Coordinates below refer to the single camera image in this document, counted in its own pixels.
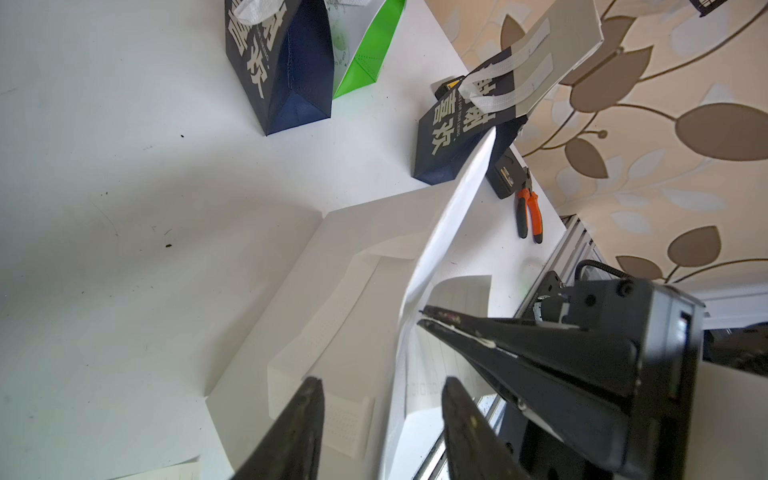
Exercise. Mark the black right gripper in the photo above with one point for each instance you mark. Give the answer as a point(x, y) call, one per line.
point(615, 382)

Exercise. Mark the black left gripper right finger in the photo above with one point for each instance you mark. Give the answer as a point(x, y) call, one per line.
point(473, 450)

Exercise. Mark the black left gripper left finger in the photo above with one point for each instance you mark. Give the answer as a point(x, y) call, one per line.
point(291, 449)

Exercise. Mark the white paper bag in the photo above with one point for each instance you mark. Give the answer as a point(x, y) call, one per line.
point(343, 314)

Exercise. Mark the navy blue paper bag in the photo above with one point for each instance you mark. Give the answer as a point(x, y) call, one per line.
point(450, 130)

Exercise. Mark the black yellow flat case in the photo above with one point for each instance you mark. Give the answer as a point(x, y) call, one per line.
point(505, 174)

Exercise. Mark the dark navy small bag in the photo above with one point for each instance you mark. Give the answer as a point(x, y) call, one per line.
point(282, 54)

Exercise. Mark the small green paper bag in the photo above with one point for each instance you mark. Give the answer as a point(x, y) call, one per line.
point(361, 33)

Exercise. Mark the orange handled pliers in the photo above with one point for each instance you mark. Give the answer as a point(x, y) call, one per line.
point(528, 214)

